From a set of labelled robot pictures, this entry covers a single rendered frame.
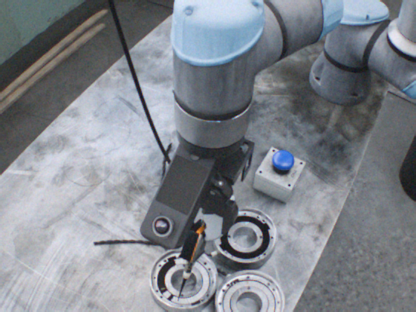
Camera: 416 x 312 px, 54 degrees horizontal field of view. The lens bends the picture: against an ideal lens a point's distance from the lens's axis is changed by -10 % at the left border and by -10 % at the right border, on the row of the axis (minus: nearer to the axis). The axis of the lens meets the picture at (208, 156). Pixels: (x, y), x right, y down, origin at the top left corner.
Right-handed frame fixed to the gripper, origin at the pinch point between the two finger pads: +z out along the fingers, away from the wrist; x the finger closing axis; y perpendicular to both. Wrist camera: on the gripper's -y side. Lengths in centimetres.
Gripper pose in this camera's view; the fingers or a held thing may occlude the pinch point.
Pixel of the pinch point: (197, 234)
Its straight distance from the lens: 61.3
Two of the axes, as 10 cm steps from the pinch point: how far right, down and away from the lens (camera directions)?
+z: -0.4, 6.2, 7.8
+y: 4.5, -6.9, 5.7
